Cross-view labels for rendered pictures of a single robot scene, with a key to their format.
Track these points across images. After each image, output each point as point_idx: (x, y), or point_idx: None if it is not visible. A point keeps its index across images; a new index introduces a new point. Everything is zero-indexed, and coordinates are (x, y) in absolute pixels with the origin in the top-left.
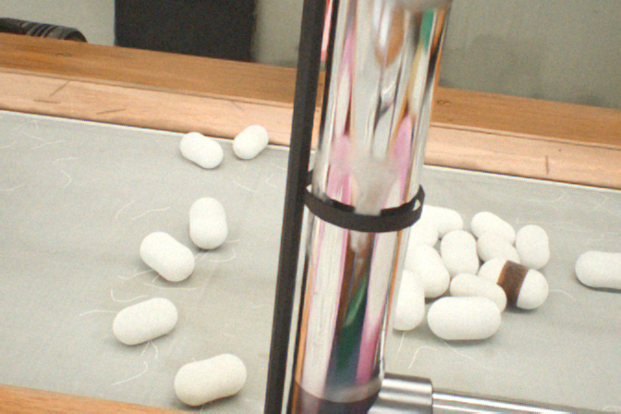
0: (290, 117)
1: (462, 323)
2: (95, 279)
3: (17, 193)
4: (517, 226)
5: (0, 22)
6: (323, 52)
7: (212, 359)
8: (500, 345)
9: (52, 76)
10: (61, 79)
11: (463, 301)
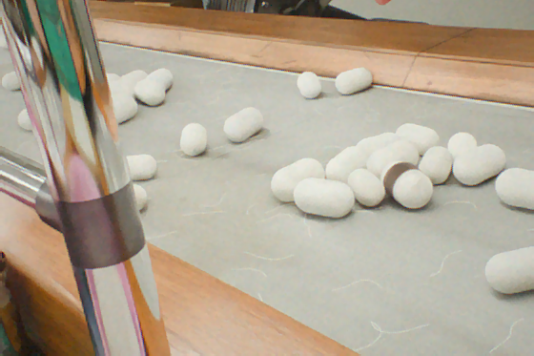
0: (401, 63)
1: (306, 197)
2: (154, 150)
3: (178, 106)
4: (519, 155)
5: (356, 19)
6: None
7: None
8: (346, 225)
9: (265, 38)
10: (269, 40)
11: (317, 180)
